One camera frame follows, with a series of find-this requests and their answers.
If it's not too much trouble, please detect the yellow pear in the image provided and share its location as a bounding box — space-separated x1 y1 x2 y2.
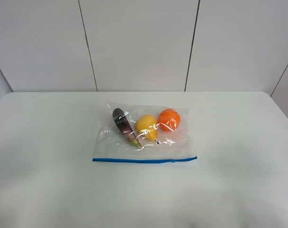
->
135 114 159 144

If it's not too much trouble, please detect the purple eggplant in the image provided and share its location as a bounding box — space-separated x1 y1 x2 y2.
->
112 108 142 149

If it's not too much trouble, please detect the orange fruit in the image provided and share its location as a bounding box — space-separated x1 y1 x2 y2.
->
158 108 181 132

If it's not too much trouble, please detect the clear zip bag blue zipper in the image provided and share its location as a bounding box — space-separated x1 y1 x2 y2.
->
92 103 197 163

